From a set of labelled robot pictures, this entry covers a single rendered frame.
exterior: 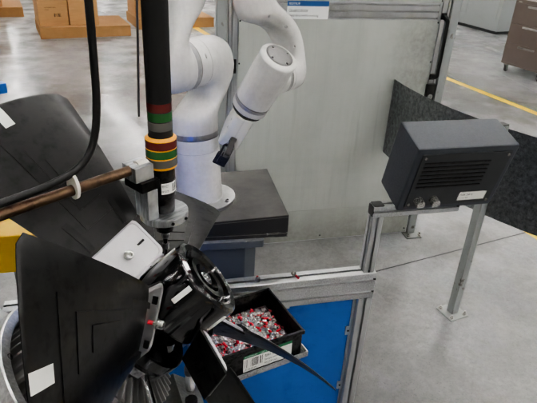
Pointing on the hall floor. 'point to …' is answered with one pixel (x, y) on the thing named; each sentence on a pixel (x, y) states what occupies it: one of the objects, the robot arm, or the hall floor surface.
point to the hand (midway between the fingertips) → (223, 149)
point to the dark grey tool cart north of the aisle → (522, 37)
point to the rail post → (361, 312)
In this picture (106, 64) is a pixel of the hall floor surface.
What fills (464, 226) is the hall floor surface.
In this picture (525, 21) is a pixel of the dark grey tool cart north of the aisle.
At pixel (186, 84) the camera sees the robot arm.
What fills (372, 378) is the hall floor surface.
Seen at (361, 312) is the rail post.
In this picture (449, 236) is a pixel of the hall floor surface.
